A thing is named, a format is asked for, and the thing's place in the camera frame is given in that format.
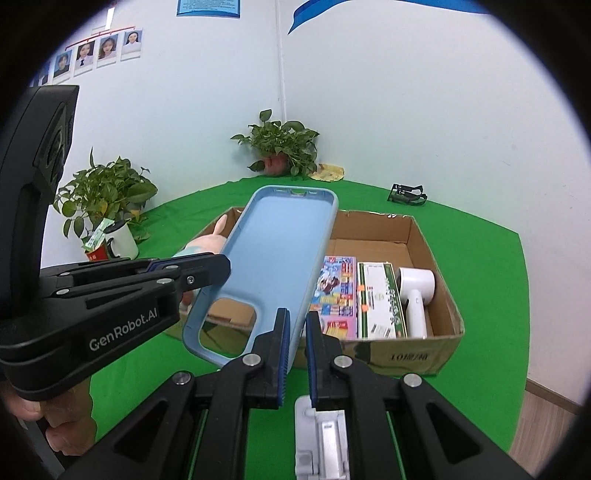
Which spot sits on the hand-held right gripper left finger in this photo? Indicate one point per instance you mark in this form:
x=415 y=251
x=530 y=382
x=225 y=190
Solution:
x=284 y=355

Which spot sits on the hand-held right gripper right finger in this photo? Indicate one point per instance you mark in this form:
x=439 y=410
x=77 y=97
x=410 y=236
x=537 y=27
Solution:
x=313 y=355

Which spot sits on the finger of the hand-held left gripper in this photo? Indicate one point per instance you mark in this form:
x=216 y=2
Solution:
x=203 y=270
x=120 y=288

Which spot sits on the colorful printed box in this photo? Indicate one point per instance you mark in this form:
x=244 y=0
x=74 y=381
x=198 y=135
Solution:
x=334 y=286

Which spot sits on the light blue phone case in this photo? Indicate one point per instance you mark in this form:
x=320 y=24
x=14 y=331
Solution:
x=277 y=240

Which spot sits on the large cardboard box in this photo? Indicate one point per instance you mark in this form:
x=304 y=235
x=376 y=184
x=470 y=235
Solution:
x=406 y=357

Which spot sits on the person's left hand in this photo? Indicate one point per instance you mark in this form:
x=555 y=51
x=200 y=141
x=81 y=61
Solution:
x=69 y=424

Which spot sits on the pink pig plush toy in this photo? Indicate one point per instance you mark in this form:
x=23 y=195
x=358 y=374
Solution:
x=205 y=242

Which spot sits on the red packet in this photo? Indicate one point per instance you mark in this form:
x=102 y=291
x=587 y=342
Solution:
x=96 y=253

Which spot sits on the green and white sachet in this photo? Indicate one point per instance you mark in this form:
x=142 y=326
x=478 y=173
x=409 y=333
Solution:
x=98 y=235

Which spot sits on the green and white carton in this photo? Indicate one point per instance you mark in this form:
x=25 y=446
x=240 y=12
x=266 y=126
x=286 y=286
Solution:
x=376 y=300

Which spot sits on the white phone stand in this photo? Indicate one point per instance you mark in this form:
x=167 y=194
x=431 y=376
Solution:
x=321 y=443

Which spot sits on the potted plant in white mug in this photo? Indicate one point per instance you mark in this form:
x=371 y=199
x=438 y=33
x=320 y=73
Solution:
x=106 y=189

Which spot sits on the white handheld fan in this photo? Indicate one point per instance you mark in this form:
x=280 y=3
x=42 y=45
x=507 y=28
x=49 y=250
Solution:
x=415 y=281

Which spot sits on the potted pothos in red pot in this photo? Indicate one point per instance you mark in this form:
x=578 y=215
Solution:
x=281 y=138

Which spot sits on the yellow crumpled packet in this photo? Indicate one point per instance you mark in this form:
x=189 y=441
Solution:
x=327 y=173

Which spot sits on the black plastic bracket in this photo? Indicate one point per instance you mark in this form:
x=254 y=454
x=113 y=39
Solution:
x=406 y=196

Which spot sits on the row of wall portrait photos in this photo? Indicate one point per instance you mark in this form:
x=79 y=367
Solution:
x=107 y=50

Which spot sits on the blue wall poster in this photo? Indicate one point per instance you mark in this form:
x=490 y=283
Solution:
x=207 y=7

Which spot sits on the blue wall banner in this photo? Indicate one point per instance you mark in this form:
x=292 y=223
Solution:
x=323 y=7

